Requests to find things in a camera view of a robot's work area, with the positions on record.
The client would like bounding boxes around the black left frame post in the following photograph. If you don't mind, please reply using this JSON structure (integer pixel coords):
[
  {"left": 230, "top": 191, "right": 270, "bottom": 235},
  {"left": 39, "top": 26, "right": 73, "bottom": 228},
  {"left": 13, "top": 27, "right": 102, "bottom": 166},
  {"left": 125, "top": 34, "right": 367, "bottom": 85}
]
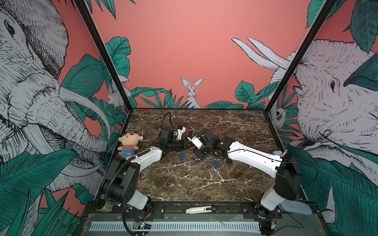
[{"left": 74, "top": 0, "right": 133, "bottom": 112}]

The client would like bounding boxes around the black right frame post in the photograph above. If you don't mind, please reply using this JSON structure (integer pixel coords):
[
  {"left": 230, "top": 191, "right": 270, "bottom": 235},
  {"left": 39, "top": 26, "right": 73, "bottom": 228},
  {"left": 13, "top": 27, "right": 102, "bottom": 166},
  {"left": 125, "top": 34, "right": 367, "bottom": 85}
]
[{"left": 264, "top": 0, "right": 337, "bottom": 115}]

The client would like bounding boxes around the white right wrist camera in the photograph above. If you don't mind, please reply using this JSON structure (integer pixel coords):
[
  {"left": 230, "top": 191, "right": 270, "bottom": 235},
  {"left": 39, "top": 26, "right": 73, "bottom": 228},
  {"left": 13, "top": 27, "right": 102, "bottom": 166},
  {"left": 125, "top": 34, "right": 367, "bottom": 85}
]
[{"left": 188, "top": 132, "right": 203, "bottom": 149}]

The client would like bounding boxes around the plush doll striped shirt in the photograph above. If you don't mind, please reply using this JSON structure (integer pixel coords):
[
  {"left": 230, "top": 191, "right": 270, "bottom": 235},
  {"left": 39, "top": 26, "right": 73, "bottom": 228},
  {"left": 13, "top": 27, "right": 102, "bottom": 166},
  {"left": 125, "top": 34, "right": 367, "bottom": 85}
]
[{"left": 117, "top": 132, "right": 144, "bottom": 158}]

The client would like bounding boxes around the white slotted cable duct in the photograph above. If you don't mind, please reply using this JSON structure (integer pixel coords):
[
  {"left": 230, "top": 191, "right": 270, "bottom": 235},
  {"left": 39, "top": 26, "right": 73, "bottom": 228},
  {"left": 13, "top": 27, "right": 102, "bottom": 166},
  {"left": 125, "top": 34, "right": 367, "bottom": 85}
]
[{"left": 89, "top": 221, "right": 260, "bottom": 233}]

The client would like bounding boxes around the grey oval pad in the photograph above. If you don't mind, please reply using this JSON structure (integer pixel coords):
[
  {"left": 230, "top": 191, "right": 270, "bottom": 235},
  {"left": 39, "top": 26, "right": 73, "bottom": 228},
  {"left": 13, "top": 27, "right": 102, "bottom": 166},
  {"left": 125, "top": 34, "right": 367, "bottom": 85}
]
[{"left": 279, "top": 200, "right": 313, "bottom": 216}]

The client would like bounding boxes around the small green circuit board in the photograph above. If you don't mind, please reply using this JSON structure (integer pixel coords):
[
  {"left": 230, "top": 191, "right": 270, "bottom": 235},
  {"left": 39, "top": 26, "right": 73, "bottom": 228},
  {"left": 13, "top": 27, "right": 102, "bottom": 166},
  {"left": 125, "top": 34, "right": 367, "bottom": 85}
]
[{"left": 133, "top": 221, "right": 152, "bottom": 231}]

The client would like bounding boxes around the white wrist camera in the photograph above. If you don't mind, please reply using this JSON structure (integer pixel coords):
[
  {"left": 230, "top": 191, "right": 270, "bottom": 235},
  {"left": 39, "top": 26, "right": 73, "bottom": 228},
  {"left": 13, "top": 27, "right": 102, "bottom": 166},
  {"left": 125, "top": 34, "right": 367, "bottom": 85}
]
[
  {"left": 175, "top": 125, "right": 186, "bottom": 140},
  {"left": 188, "top": 132, "right": 203, "bottom": 149}
]

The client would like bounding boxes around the black front mounting rail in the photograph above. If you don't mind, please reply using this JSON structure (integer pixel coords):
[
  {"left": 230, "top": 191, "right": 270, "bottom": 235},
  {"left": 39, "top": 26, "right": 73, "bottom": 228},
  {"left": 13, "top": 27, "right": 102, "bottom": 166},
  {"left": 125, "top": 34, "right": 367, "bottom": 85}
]
[{"left": 85, "top": 201, "right": 320, "bottom": 220}]

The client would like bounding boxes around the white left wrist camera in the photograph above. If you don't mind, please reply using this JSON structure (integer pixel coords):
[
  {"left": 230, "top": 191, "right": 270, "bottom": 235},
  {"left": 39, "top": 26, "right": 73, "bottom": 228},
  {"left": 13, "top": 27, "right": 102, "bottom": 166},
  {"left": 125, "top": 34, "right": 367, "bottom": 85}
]
[{"left": 175, "top": 125, "right": 186, "bottom": 140}]

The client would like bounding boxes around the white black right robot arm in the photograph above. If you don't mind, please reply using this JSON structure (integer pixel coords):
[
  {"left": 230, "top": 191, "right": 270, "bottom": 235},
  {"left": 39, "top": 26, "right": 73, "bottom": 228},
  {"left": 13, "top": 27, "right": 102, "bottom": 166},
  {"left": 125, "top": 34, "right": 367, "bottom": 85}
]
[{"left": 188, "top": 128, "right": 303, "bottom": 213}]

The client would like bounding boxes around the blue padlock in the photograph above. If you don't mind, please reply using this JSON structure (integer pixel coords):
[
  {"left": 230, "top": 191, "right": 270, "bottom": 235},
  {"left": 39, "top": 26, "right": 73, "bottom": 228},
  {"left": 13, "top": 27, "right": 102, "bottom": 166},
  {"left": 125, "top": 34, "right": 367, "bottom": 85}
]
[
  {"left": 179, "top": 153, "right": 187, "bottom": 160},
  {"left": 213, "top": 159, "right": 221, "bottom": 169}
]

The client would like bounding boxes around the white utility knife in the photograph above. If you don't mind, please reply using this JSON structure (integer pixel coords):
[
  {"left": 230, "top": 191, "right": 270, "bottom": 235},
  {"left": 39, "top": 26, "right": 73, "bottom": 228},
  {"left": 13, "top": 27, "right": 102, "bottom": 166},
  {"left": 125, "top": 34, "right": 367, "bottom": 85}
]
[{"left": 185, "top": 206, "right": 218, "bottom": 214}]

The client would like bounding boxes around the black frame post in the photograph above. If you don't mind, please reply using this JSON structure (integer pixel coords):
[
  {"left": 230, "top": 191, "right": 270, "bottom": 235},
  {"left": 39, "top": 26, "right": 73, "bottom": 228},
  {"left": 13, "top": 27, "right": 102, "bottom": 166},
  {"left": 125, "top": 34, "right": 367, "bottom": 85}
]
[
  {"left": 74, "top": 0, "right": 133, "bottom": 112},
  {"left": 264, "top": 0, "right": 337, "bottom": 115}
]

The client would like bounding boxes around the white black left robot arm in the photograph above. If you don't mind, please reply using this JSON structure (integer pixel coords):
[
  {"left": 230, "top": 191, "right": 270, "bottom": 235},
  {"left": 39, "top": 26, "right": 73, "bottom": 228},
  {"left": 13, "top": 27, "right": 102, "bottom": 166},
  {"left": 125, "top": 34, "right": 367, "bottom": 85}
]
[{"left": 99, "top": 125, "right": 188, "bottom": 211}]

